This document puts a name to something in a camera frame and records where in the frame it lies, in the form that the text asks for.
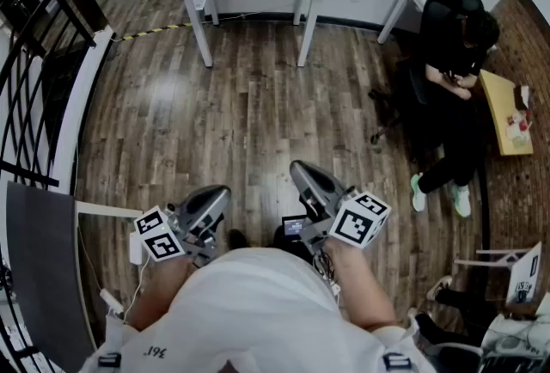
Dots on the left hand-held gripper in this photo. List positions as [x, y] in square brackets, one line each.
[161, 246]

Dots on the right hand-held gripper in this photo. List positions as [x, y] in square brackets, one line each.
[356, 225]

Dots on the person's right forearm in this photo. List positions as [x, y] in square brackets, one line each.
[361, 285]

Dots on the person's left forearm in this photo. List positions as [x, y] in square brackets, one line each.
[159, 294]

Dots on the person's black shoe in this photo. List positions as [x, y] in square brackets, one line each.
[237, 239]

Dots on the black device with screen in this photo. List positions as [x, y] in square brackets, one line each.
[294, 228]

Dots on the person's black trousers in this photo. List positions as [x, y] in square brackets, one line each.
[285, 244]

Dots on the white power adapter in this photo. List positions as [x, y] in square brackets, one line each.
[136, 248]

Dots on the person's white t-shirt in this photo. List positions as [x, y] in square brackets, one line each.
[258, 311]

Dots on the grey panel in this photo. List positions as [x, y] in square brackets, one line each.
[47, 268]

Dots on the yellow black striped floor tape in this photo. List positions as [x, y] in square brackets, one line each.
[150, 32]

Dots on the yellow low table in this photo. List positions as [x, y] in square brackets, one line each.
[498, 105]

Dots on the red white food container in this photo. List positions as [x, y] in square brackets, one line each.
[517, 128]

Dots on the white sign stand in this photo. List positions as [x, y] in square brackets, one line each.
[524, 276]

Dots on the black stair railing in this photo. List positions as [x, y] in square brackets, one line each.
[26, 75]

